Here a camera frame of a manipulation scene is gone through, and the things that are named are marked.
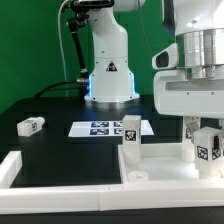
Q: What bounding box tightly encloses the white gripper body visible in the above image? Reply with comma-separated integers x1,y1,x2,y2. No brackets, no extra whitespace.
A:
152,43,224,119

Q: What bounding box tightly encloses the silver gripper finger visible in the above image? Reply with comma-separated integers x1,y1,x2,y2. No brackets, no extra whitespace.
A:
215,127,224,152
185,120,200,139

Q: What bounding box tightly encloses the white square tabletop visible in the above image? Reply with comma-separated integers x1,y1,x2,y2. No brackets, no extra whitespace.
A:
118,143,224,183

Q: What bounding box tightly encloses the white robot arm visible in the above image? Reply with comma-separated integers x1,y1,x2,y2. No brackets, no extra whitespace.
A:
69,0,224,153

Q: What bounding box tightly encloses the paper sheet with fiducial markers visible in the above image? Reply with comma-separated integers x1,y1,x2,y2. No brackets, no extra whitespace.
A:
68,119,155,138

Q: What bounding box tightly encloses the white U-shaped obstacle fence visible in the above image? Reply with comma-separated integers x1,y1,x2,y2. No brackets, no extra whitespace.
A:
0,151,224,214

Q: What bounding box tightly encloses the black cable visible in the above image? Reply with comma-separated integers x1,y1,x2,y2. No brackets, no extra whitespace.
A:
32,77,90,98

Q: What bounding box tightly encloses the white cable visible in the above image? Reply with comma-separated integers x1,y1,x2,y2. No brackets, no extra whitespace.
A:
57,0,70,98

